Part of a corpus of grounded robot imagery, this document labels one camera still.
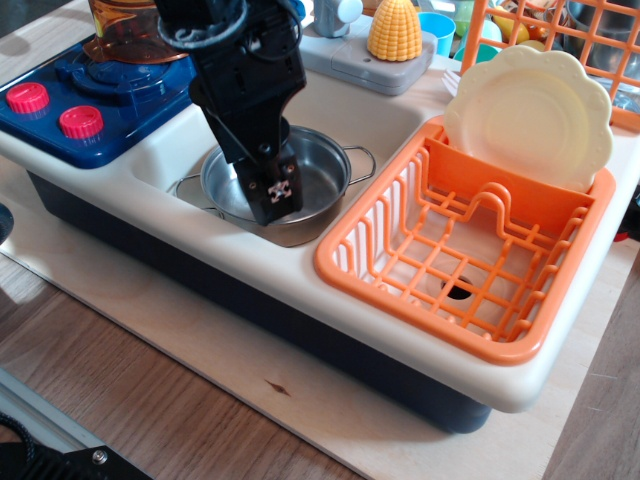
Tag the small steel pan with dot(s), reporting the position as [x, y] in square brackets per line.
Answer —
[326, 176]

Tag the yellow toy corn cob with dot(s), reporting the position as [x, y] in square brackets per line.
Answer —
[395, 34]

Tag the light plywood base board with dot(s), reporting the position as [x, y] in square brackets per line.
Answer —
[185, 390]

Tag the red stove knob rear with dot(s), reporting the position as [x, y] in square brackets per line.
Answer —
[28, 97]

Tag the blue toy stove top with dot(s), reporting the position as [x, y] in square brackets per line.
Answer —
[134, 101]

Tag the cream toy sink unit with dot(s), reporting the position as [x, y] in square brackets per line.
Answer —
[279, 288]

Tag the black metal bracket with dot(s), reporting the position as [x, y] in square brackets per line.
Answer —
[92, 463]

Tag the blue plastic cup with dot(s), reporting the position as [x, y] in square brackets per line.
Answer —
[442, 27]

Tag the white plastic fork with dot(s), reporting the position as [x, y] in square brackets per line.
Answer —
[451, 81]

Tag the cream scalloped plastic plate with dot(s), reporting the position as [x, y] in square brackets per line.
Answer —
[535, 114]

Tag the grey toy faucet base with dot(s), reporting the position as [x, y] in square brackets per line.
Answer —
[335, 44]

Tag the red stove knob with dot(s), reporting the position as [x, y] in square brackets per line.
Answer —
[28, 97]
[81, 122]

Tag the orange plastic drying rack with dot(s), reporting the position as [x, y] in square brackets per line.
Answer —
[476, 256]

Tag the orange transparent plastic pot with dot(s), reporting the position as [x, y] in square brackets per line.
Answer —
[127, 31]

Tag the red stove knob front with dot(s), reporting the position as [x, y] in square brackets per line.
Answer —
[81, 122]

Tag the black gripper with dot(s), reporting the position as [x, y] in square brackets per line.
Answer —
[248, 65]

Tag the orange grid basket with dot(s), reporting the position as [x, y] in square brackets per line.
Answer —
[602, 35]

